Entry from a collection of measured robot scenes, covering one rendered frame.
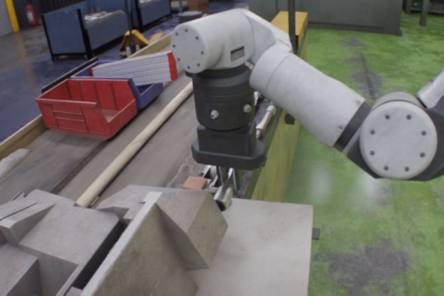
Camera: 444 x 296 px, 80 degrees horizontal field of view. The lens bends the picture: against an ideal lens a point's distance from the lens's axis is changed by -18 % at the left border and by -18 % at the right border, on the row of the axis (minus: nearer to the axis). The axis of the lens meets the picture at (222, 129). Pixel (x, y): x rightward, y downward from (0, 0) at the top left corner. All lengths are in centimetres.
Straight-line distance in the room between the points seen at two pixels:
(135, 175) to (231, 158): 45
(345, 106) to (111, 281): 31
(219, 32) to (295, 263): 41
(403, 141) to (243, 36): 24
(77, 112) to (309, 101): 87
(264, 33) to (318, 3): 534
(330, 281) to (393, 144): 125
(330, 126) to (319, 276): 123
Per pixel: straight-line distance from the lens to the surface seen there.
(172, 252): 45
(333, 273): 155
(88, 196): 82
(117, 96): 119
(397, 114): 31
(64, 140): 119
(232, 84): 42
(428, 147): 32
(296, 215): 66
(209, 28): 39
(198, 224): 45
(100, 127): 106
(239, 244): 61
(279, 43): 40
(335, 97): 35
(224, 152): 49
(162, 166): 90
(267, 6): 585
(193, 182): 54
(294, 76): 36
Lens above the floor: 127
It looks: 31 degrees down
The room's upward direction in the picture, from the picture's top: 5 degrees counter-clockwise
